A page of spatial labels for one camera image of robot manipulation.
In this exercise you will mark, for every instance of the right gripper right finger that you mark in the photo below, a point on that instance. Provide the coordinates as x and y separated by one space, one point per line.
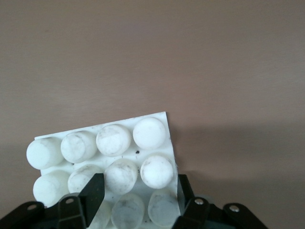
188 210

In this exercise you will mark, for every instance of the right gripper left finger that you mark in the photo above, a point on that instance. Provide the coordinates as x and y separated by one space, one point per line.
94 193

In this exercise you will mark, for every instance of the white studded base plate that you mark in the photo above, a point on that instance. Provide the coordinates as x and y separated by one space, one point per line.
119 143

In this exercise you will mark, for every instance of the brown table cover sheet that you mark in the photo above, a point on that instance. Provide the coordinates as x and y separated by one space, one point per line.
152 59

